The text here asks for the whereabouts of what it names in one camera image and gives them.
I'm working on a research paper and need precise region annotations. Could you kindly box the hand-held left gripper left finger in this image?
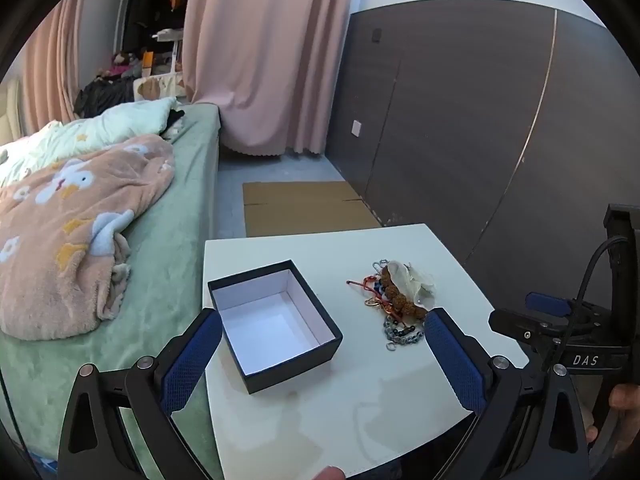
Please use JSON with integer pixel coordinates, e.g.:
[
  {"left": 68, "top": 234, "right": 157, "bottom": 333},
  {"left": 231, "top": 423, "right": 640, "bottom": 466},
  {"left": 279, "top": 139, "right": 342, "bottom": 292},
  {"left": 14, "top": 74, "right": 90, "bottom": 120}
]
[{"left": 57, "top": 307, "right": 223, "bottom": 480}]

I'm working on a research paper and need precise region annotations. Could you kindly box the wide pink curtain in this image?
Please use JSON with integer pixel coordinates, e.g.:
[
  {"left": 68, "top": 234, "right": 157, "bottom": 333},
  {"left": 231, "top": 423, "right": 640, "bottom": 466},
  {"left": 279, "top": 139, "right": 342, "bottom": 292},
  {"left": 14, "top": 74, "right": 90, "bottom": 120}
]
[{"left": 181, "top": 0, "right": 358, "bottom": 157}]

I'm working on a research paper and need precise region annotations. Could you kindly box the white desk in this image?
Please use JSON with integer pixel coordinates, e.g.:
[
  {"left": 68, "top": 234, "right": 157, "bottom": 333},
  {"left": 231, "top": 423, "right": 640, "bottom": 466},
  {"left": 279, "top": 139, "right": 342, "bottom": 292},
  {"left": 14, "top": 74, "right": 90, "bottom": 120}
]
[{"left": 151, "top": 30, "right": 184, "bottom": 77}]

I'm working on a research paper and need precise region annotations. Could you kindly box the grey chain link bracelet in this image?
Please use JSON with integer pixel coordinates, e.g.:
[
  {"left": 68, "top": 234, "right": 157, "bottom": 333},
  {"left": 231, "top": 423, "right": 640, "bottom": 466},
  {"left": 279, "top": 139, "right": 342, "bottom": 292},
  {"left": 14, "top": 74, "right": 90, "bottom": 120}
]
[{"left": 382, "top": 315, "right": 427, "bottom": 350}]

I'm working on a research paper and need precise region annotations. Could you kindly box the beige headboard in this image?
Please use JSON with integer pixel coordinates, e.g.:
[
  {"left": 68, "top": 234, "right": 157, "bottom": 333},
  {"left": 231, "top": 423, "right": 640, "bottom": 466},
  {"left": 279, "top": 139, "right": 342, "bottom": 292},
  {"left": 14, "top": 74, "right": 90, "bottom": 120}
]
[{"left": 0, "top": 80, "right": 24, "bottom": 147}]

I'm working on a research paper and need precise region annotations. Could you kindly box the bear print cushion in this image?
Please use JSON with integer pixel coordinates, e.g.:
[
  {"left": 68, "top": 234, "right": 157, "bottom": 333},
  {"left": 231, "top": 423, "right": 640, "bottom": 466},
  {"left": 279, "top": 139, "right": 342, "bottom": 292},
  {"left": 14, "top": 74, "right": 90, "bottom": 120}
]
[{"left": 134, "top": 74, "right": 184, "bottom": 102}]

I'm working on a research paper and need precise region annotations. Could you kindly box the stuffed toy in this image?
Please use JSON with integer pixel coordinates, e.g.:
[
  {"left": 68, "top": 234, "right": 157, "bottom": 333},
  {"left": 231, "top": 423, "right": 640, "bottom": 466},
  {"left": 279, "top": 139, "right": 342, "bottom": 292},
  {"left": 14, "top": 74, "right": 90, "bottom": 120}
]
[{"left": 110, "top": 52, "right": 144, "bottom": 79}]

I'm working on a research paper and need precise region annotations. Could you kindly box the black clothes pile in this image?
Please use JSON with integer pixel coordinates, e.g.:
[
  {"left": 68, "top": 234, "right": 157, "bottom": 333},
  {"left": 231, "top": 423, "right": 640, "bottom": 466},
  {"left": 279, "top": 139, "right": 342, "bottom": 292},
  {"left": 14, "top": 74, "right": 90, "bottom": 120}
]
[{"left": 74, "top": 77, "right": 137, "bottom": 116}]

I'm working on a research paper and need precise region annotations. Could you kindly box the brown seed bead bracelet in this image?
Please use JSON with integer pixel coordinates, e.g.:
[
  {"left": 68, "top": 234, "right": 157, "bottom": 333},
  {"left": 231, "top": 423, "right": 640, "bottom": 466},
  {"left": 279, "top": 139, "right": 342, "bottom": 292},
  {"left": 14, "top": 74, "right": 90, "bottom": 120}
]
[{"left": 380, "top": 265, "right": 431, "bottom": 320}]

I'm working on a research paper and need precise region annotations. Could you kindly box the black box with white lining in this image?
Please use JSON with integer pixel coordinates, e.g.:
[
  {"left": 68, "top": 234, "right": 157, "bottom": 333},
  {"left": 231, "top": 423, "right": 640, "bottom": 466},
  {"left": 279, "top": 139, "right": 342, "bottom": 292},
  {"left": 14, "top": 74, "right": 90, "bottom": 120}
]
[{"left": 207, "top": 260, "right": 344, "bottom": 395}]

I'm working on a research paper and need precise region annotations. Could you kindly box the narrow pink curtain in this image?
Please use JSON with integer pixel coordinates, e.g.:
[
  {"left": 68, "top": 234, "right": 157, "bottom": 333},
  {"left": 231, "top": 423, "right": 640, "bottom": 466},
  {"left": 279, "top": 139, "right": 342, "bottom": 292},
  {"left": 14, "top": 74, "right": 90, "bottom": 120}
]
[{"left": 22, "top": 0, "right": 87, "bottom": 133}]

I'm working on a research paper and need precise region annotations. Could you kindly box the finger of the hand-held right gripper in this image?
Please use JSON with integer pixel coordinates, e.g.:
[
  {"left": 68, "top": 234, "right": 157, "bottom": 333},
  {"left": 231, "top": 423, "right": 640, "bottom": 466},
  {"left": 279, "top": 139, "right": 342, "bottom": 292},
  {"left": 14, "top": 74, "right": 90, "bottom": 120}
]
[
  {"left": 525, "top": 292, "right": 596, "bottom": 319},
  {"left": 488, "top": 309, "right": 569, "bottom": 347}
]

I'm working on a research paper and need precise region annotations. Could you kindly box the person's right hand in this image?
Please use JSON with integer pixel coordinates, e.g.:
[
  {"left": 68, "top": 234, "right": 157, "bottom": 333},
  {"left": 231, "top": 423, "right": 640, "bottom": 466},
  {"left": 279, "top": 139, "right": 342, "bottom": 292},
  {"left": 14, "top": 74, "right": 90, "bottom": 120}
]
[{"left": 585, "top": 384, "right": 640, "bottom": 445}]

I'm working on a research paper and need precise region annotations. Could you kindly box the white table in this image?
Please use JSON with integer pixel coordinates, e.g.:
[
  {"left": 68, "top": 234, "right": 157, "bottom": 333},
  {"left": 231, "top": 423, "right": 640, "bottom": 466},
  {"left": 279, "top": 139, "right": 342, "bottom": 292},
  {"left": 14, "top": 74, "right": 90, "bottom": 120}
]
[{"left": 202, "top": 223, "right": 531, "bottom": 479}]

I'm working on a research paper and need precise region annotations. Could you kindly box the bed with green sheet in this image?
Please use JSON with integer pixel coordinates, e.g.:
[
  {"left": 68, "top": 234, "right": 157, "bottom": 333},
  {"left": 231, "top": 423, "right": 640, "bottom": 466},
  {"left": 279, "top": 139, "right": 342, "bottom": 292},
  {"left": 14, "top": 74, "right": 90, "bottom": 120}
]
[{"left": 0, "top": 105, "right": 223, "bottom": 480}]

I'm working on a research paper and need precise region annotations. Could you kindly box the flat cardboard sheet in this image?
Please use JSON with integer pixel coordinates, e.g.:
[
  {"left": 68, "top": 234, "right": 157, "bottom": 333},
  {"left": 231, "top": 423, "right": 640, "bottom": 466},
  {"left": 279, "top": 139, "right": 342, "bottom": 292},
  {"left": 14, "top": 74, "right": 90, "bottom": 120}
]
[{"left": 242, "top": 181, "right": 383, "bottom": 237}]

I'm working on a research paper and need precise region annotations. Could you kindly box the red cord bracelet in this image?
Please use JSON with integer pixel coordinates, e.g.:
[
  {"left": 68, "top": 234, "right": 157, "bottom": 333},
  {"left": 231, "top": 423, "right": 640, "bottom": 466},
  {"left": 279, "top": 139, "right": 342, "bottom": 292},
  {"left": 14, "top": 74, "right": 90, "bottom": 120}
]
[{"left": 346, "top": 275, "right": 385, "bottom": 295}]

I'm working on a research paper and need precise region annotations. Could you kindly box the pink duck print blanket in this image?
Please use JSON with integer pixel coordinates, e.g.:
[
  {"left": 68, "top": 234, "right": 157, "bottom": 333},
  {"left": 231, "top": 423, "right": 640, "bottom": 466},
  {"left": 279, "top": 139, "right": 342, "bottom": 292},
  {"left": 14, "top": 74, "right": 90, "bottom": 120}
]
[{"left": 0, "top": 134, "right": 176, "bottom": 342}]

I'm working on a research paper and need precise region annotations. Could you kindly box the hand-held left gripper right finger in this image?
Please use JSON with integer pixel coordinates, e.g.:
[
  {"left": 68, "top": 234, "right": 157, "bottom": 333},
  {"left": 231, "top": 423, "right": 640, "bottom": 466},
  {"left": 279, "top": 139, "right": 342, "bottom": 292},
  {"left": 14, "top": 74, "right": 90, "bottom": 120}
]
[{"left": 424, "top": 307, "right": 591, "bottom": 480}]

